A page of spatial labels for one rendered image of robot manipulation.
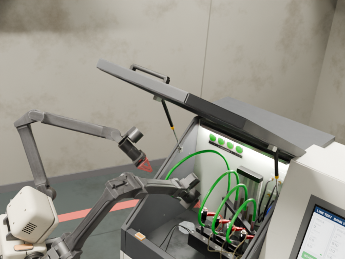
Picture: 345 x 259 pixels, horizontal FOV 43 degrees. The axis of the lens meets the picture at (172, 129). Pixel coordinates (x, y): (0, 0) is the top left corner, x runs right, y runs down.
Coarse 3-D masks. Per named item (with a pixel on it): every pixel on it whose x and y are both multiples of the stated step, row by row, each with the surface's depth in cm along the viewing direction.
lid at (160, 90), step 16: (112, 64) 162; (128, 80) 156; (144, 80) 151; (160, 96) 211; (176, 96) 142; (192, 96) 140; (192, 112) 235; (208, 112) 142; (224, 112) 143; (240, 128) 145; (256, 128) 152; (272, 144) 169; (288, 144) 179
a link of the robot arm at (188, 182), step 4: (188, 176) 205; (192, 176) 204; (196, 176) 208; (180, 180) 205; (184, 180) 205; (188, 180) 204; (192, 180) 204; (196, 180) 205; (184, 184) 204; (188, 184) 203; (192, 184) 205; (196, 184) 207; (192, 188) 207; (180, 192) 198; (184, 192) 201; (180, 196) 201
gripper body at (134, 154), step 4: (132, 148) 209; (136, 148) 211; (128, 152) 208; (132, 152) 208; (136, 152) 209; (140, 152) 211; (128, 156) 210; (132, 156) 209; (136, 156) 209; (140, 156) 209; (144, 156) 208; (132, 160) 212; (136, 160) 209; (136, 164) 208
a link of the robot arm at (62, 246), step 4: (60, 244) 172; (64, 244) 172; (52, 248) 171; (56, 248) 172; (60, 248) 171; (64, 248) 171; (68, 248) 172; (48, 252) 171; (52, 252) 170; (56, 252) 171; (60, 252) 171; (64, 252) 170; (52, 256) 170; (56, 256) 169; (60, 256) 170
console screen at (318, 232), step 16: (320, 208) 184; (336, 208) 180; (304, 224) 189; (320, 224) 184; (336, 224) 180; (304, 240) 189; (320, 240) 185; (336, 240) 180; (304, 256) 190; (320, 256) 185; (336, 256) 181
